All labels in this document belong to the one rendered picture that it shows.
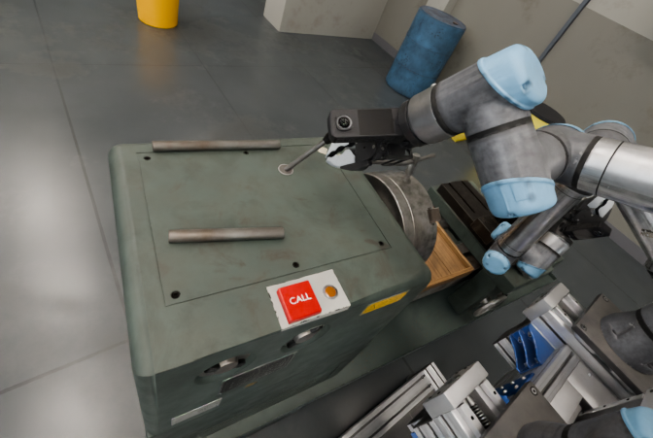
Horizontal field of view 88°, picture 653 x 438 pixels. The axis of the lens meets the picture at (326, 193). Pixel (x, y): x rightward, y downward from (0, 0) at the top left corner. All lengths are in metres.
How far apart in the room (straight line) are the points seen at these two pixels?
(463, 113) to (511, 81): 0.06
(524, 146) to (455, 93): 0.10
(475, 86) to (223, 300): 0.47
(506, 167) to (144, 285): 0.53
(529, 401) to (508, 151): 0.60
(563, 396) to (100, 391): 1.65
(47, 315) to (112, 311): 0.25
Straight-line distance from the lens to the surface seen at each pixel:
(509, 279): 1.49
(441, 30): 4.46
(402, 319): 1.59
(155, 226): 0.66
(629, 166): 0.54
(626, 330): 1.20
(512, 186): 0.44
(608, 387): 1.27
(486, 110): 0.44
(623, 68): 4.49
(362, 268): 0.69
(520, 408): 0.89
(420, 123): 0.48
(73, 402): 1.88
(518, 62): 0.43
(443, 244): 1.45
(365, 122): 0.51
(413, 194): 0.95
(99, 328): 1.97
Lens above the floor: 1.78
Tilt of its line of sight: 42 degrees down
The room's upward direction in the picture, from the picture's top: 25 degrees clockwise
